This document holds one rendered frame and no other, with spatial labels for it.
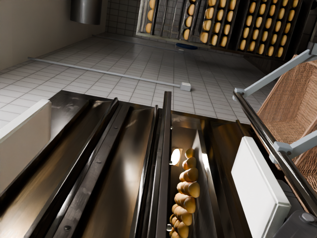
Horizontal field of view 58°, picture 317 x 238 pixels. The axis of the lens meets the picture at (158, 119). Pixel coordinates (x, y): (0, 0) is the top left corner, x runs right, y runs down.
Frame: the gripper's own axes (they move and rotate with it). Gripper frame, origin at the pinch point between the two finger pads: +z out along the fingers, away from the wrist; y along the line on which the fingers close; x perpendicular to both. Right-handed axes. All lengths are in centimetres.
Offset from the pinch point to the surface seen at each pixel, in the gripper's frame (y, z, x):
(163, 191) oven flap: 7, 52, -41
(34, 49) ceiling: -113, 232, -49
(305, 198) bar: 29.4, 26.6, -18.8
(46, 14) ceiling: -113, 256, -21
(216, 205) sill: 29, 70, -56
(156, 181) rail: 4, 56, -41
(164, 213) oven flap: 7, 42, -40
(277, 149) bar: 30, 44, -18
